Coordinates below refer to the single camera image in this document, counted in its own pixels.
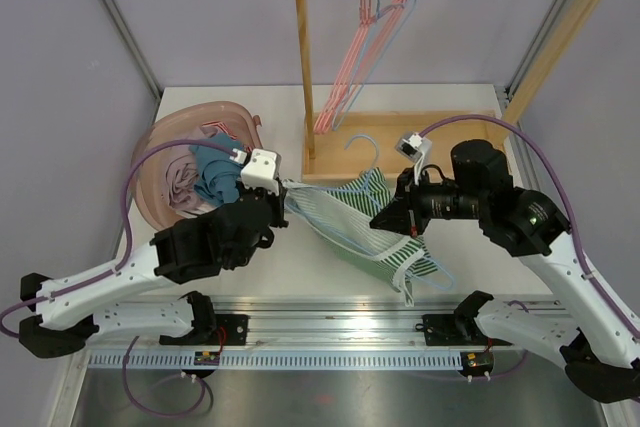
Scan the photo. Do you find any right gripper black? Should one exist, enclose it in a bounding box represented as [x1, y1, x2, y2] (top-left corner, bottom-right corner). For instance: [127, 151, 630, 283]
[372, 165, 488, 237]

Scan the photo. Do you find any teal blue tank top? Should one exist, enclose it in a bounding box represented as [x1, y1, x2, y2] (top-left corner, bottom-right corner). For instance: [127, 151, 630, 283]
[189, 145, 242, 207]

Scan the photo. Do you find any green white striped tank top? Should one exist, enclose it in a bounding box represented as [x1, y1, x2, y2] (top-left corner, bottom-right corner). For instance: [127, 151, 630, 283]
[280, 166, 436, 309]

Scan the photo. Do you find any blue wire hanger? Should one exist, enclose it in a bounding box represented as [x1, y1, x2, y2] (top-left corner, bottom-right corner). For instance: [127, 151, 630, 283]
[332, 0, 419, 129]
[287, 134, 459, 293]

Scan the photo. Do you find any mauve pink tank top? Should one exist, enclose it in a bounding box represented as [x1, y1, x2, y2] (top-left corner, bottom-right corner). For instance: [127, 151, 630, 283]
[160, 145, 204, 212]

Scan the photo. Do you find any red white striped tank top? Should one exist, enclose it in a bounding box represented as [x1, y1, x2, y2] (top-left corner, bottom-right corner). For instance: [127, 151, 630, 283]
[200, 121, 238, 140]

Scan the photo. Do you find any pink wire hanger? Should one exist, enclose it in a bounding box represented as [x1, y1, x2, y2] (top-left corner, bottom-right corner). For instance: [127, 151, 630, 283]
[317, 0, 404, 134]
[313, 0, 399, 134]
[321, 0, 409, 133]

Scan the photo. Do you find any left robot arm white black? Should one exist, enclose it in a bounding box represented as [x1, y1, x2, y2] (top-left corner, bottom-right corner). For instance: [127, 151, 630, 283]
[18, 188, 288, 359]

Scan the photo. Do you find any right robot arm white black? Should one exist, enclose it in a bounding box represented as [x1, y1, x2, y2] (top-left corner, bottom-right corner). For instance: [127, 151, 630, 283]
[370, 134, 639, 403]

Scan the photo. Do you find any wooden clothes rack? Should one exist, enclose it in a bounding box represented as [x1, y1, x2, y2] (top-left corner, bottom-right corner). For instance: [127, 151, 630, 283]
[295, 0, 601, 186]

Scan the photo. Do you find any pink translucent plastic basin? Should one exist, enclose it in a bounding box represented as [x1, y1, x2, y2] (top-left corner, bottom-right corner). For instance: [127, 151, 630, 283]
[129, 101, 264, 228]

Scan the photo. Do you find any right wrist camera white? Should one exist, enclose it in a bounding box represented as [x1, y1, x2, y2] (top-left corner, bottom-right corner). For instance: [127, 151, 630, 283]
[395, 132, 432, 185]

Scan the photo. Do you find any aluminium mounting rail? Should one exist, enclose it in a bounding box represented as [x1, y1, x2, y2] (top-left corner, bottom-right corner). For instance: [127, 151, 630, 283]
[87, 295, 463, 347]

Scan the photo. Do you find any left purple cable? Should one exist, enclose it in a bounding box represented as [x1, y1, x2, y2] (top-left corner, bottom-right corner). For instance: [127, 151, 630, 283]
[0, 139, 246, 418]

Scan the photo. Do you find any purple cable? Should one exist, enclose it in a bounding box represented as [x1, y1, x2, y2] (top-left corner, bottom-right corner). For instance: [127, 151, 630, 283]
[414, 115, 640, 381]
[0, 139, 246, 418]

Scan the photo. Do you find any white slotted cable duct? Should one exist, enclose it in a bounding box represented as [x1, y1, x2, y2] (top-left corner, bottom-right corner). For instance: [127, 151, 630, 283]
[89, 349, 462, 371]

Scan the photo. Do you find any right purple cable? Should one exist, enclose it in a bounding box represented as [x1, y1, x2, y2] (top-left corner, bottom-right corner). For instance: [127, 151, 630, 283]
[414, 115, 640, 381]

